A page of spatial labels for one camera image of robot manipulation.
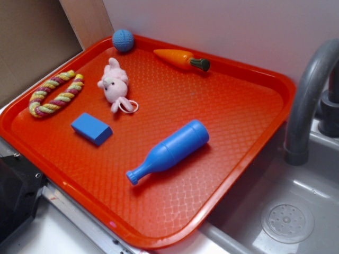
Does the brown cardboard panel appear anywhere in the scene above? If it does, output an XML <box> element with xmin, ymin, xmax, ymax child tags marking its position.
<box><xmin>1</xmin><ymin>1</ymin><xmax>82</xmax><ymax>106</ymax></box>

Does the orange plastic carrot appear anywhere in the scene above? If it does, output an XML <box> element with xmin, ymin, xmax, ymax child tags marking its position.
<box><xmin>153</xmin><ymin>49</ymin><xmax>210</xmax><ymax>72</ymax></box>

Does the grey toy faucet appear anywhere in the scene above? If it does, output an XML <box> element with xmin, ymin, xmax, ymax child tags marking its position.
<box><xmin>284</xmin><ymin>39</ymin><xmax>338</xmax><ymax>166</ymax></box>

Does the dark grey faucet knob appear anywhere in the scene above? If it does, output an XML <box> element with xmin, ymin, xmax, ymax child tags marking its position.
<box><xmin>318</xmin><ymin>67</ymin><xmax>338</xmax><ymax>138</ymax></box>

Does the blue plastic bottle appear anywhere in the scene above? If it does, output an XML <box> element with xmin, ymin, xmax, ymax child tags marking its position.
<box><xmin>126</xmin><ymin>120</ymin><xmax>209</xmax><ymax>185</ymax></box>

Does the blue knitted ball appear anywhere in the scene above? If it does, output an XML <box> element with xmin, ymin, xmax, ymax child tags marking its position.
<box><xmin>112</xmin><ymin>29</ymin><xmax>135</xmax><ymax>52</ymax></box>

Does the round sink drain cover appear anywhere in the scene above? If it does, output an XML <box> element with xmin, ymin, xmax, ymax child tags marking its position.
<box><xmin>261</xmin><ymin>201</ymin><xmax>314</xmax><ymax>244</ymax></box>

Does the blue rectangular block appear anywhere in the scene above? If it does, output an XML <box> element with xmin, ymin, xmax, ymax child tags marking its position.
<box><xmin>71</xmin><ymin>113</ymin><xmax>113</xmax><ymax>146</ymax></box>

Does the grey plastic sink basin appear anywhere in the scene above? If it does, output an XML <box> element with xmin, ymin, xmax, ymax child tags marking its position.
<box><xmin>200</xmin><ymin>128</ymin><xmax>338</xmax><ymax>253</ymax></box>

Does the orange plastic tray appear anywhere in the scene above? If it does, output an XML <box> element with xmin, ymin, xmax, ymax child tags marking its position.
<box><xmin>1</xmin><ymin>36</ymin><xmax>296</xmax><ymax>250</ymax></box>

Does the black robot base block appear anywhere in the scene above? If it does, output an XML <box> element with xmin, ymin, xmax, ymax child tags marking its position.
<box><xmin>1</xmin><ymin>153</ymin><xmax>46</xmax><ymax>245</ymax></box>

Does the pink plush bunny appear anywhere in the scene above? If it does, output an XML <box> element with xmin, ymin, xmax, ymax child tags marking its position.
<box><xmin>97</xmin><ymin>58</ymin><xmax>139</xmax><ymax>114</ymax></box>

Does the multicolour rope ring toy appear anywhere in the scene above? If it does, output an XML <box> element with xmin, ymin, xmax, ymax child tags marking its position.
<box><xmin>28</xmin><ymin>70</ymin><xmax>84</xmax><ymax>118</ymax></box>

